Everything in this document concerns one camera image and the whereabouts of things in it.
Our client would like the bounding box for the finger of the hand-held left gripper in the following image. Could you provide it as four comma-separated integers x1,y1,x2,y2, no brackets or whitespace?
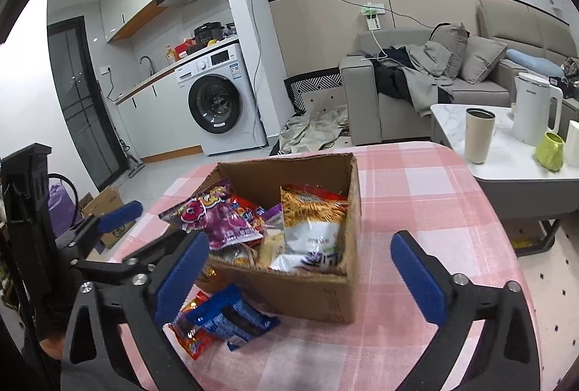
54,200,144,256
68,232,242,325

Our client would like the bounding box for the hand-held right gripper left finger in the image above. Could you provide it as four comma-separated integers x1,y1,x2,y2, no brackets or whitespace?
61,232,211,391

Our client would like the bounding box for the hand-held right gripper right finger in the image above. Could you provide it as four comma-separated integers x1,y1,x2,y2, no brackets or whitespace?
390,230,542,391

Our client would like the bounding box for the blue cookie packet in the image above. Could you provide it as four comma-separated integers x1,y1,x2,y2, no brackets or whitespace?
185,283,281,352

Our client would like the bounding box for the red cookie packet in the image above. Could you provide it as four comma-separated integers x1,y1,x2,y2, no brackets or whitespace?
168,290,222,361

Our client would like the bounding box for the orange noodle snack packet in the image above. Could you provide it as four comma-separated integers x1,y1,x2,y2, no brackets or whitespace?
212,243,261,269

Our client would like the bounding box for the purple candy bag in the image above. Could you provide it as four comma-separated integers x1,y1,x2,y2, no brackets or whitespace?
158,184,265,251

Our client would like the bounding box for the brown cardboard box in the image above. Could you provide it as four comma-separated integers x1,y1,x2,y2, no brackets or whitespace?
201,152,361,325

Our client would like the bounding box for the purple-edged bread packet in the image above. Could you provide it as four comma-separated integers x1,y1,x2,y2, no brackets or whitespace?
258,203,287,267

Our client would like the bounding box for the small red snack packet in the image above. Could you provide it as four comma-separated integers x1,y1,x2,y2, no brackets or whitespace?
233,195,269,230

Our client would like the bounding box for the large white noodle snack bag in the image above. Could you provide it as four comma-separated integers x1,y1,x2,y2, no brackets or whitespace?
269,253,347,275

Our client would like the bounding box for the noodle snack bag red top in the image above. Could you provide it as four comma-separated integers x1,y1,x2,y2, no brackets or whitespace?
278,183,351,258

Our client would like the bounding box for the person's left hand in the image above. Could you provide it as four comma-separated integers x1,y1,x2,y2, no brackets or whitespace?
38,337,64,363

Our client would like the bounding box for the printed cardboard box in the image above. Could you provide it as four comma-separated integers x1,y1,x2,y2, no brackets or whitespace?
81,187,136,249

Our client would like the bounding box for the purple plastic bag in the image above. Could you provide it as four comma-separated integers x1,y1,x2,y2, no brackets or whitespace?
47,180,84,238

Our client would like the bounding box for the upright vacuum cleaner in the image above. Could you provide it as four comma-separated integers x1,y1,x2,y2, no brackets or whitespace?
113,126,145,179

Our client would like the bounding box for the pink checked tablecloth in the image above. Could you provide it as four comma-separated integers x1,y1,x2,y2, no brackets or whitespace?
111,141,541,391

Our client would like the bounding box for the white kitchen counter cabinet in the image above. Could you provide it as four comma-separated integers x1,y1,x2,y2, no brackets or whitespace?
115,56,204,160

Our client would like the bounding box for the black glass door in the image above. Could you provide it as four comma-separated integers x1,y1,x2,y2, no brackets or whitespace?
47,17,127,189

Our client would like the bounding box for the white marble side table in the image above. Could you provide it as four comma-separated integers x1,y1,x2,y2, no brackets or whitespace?
430,101,579,258

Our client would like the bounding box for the white washing machine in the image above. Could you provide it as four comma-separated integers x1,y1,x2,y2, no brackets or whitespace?
175,42,267,157

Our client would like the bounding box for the beige tumbler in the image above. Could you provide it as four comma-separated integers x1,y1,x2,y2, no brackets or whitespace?
465,107,496,165

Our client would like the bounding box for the grey cloth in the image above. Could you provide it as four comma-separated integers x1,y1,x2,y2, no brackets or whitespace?
278,106,351,154

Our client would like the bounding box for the green cup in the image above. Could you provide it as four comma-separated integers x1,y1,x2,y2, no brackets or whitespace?
535,131,566,172

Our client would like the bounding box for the grey sofa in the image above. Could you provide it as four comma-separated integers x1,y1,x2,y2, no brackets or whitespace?
339,0,579,147

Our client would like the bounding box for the dark clothing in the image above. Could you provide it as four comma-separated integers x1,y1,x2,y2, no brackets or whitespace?
375,47,417,102

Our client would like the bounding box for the black pressure cooker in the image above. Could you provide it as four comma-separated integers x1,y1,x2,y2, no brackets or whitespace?
194,21,223,45

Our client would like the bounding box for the white electric kettle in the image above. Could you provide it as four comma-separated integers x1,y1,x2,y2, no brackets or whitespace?
512,72,564,147

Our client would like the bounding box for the grey jacket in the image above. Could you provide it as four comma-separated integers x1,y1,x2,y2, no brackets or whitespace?
391,40,455,118

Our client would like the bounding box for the black white patterned cushion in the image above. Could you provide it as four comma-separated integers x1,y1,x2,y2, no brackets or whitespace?
284,73,345,111

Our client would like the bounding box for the grey pillow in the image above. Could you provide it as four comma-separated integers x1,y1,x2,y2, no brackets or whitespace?
461,35,508,85
430,24,470,79

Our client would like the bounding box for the green white wall charger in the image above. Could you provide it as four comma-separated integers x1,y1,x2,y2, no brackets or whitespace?
362,2,386,32

